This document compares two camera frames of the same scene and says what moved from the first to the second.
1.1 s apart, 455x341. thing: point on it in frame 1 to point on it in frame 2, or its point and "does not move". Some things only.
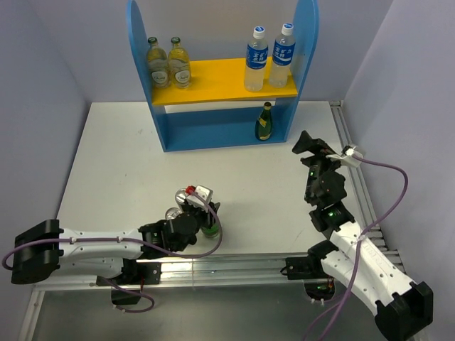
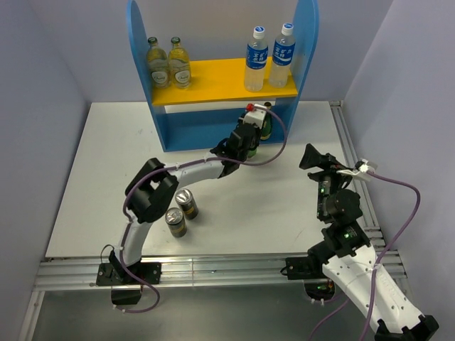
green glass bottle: (264, 128) does not move
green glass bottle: (212, 232) to (252, 153)
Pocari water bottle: (257, 58) does not move
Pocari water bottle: (284, 52) does not move
